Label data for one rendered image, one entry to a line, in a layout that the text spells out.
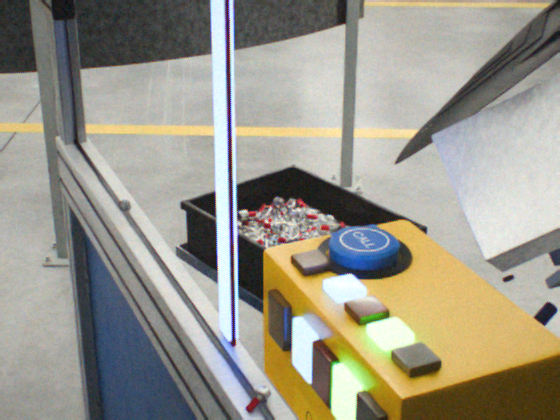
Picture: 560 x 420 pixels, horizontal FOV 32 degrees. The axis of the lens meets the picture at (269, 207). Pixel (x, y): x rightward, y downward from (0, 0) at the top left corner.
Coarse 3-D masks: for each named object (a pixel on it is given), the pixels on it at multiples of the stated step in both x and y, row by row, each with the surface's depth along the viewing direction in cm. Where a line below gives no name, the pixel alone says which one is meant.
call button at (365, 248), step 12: (348, 228) 57; (360, 228) 57; (372, 228) 57; (336, 240) 55; (348, 240) 55; (360, 240) 55; (372, 240) 55; (384, 240) 55; (396, 240) 56; (336, 252) 55; (348, 252) 54; (360, 252) 54; (372, 252) 54; (384, 252) 54; (396, 252) 55; (348, 264) 54; (360, 264) 54; (372, 264) 54; (384, 264) 54
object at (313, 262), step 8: (296, 256) 55; (304, 256) 55; (312, 256) 55; (320, 256) 55; (296, 264) 54; (304, 264) 54; (312, 264) 54; (320, 264) 54; (328, 264) 54; (304, 272) 53; (312, 272) 54; (320, 272) 54
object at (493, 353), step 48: (432, 240) 58; (288, 288) 54; (384, 288) 53; (432, 288) 53; (480, 288) 53; (336, 336) 49; (432, 336) 48; (480, 336) 48; (528, 336) 48; (288, 384) 57; (384, 384) 45; (432, 384) 45; (480, 384) 46; (528, 384) 47
